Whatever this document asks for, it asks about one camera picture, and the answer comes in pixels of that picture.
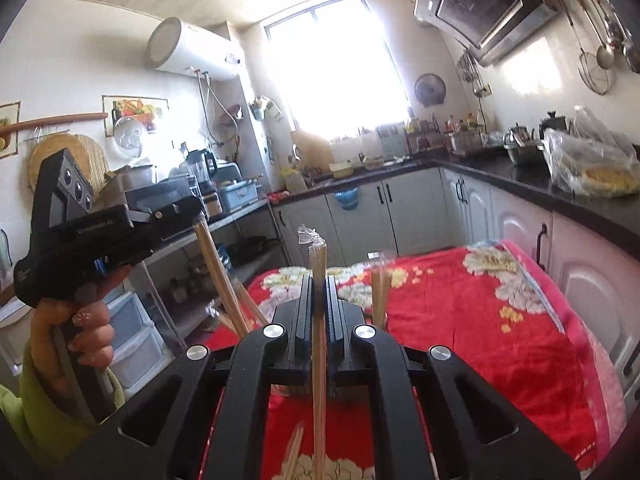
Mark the beige cutting board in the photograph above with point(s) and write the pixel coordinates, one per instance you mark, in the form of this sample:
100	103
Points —
316	152

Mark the blue plastic bag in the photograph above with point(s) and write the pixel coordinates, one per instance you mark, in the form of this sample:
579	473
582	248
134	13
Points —
347	199

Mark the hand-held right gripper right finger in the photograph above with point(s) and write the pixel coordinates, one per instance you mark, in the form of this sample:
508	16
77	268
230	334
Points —
332	325

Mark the round wall fan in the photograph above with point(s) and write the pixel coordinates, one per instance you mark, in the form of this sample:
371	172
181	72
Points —
430	89

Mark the black countertop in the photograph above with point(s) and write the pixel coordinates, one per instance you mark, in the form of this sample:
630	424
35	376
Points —
525	180

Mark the seasoning rack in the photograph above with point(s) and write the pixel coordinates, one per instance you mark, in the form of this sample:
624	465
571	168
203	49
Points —
425	135

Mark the red floral blanket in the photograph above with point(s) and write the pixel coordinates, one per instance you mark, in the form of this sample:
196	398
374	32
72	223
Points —
475	350

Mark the grey metal shelf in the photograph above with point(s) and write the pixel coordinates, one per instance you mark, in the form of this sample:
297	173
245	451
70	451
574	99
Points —
210	237

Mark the small white fan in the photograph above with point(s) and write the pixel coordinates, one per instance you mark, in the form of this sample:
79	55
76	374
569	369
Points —
131	134

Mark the steel kettle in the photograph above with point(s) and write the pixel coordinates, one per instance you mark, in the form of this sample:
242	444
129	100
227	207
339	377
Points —
517	135

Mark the clear plastic bag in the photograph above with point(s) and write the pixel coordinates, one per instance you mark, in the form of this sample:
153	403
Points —
590	160

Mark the blue grey box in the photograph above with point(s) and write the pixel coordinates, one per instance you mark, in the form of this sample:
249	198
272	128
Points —
240	196

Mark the steel skimmer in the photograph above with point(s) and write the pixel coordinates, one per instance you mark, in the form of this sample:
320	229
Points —
595	72

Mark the white water heater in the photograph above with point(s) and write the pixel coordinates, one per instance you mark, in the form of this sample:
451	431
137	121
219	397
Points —
195	50

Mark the pile of chopsticks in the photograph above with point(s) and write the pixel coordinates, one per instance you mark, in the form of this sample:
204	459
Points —
295	452

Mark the wooden rolling pin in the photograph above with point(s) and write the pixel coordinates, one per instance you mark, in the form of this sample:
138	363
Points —
55	122

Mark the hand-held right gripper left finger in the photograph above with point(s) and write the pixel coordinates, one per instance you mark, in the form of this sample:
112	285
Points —
305	320

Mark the round bamboo board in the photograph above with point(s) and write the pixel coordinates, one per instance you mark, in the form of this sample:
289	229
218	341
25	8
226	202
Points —
92	157

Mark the steel basin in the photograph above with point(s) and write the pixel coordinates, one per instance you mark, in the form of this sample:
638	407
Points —
522	154

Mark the steel ladle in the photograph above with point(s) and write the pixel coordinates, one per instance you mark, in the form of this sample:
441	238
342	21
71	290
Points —
631	52
605	55

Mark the hanging utensil rack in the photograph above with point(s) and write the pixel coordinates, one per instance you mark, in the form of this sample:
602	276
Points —
470	72

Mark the white plastic drawers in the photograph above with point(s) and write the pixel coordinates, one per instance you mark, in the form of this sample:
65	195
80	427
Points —
131	340

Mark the person's left forearm green sleeve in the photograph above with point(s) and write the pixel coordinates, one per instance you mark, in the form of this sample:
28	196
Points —
40	410

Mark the bright kitchen window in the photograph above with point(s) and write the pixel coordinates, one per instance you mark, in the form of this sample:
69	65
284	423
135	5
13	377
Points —
340	70

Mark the white kitchen cabinets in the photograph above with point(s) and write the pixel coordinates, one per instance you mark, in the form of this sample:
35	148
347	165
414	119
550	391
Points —
430	210

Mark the blender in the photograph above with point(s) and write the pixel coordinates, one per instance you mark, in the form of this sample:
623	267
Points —
200	167

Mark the fruit wall poster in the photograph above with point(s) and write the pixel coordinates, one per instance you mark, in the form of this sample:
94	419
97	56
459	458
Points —
132	112

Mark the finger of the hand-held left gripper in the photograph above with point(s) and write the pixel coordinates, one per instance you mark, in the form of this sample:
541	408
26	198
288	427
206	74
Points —
165	215

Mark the black range hood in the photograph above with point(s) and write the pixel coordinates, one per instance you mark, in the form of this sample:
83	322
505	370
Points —
480	5

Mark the person's left hand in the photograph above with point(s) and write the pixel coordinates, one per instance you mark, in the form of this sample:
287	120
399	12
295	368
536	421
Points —
90	332

